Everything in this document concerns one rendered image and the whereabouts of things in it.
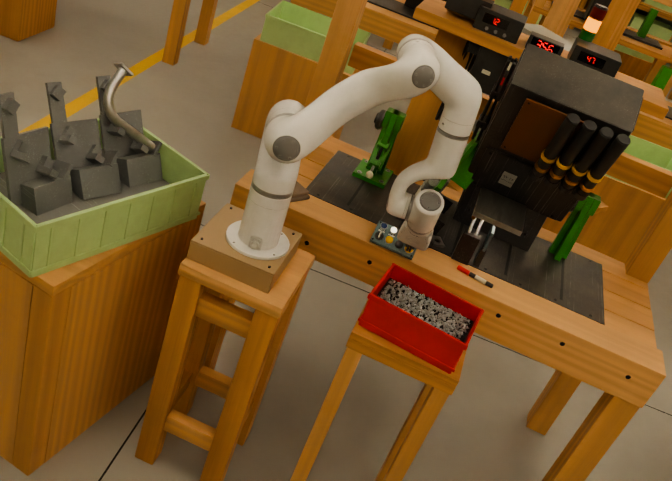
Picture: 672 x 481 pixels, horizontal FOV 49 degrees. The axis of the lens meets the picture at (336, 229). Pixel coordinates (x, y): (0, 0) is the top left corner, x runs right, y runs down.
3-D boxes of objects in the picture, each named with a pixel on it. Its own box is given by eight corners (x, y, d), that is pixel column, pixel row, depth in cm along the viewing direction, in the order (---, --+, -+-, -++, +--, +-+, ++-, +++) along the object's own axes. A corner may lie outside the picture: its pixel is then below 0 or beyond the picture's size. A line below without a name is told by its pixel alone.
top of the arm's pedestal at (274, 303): (278, 320, 206) (282, 309, 204) (177, 274, 208) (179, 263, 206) (312, 265, 233) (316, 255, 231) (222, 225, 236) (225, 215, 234)
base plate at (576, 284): (602, 329, 242) (605, 324, 240) (301, 195, 253) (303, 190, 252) (599, 268, 277) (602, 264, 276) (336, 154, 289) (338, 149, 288)
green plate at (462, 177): (455, 202, 247) (495, 157, 236) (436, 187, 247) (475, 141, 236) (460, 189, 257) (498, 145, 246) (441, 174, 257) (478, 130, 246)
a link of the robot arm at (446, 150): (411, 123, 194) (381, 218, 210) (469, 140, 194) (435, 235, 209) (414, 111, 202) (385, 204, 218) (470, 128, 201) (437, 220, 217)
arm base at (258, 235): (282, 267, 207) (298, 213, 198) (218, 247, 207) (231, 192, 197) (293, 234, 224) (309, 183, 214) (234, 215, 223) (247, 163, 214)
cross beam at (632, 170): (664, 198, 272) (677, 178, 268) (347, 65, 286) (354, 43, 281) (663, 193, 276) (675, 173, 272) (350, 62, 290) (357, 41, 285)
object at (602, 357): (642, 409, 234) (667, 376, 226) (224, 220, 250) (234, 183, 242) (639, 382, 246) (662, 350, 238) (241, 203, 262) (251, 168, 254)
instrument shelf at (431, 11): (663, 120, 240) (669, 109, 238) (411, 17, 250) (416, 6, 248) (656, 99, 262) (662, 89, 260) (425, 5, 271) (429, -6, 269)
